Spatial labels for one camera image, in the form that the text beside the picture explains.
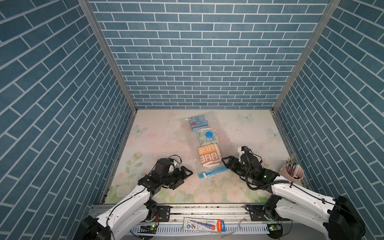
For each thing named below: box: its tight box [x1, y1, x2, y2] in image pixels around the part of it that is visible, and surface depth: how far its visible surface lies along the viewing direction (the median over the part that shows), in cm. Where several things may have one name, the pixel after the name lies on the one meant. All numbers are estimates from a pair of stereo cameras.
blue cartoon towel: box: [189, 115, 210, 132], surface depth 111 cm
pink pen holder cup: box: [281, 164, 305, 183], surface depth 80 cm
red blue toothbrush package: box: [183, 217, 226, 232], surface depth 71 cm
